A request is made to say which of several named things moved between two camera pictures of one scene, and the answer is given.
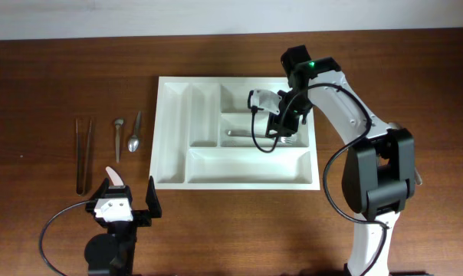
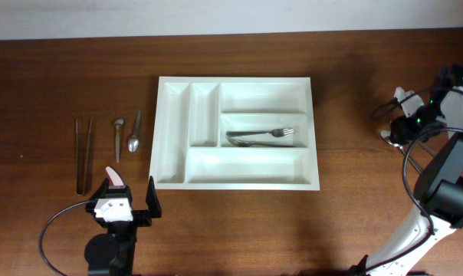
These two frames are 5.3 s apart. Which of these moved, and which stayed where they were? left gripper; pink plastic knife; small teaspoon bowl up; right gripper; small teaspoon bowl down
Moved: right gripper
Stayed: left gripper; pink plastic knife; small teaspoon bowl up; small teaspoon bowl down
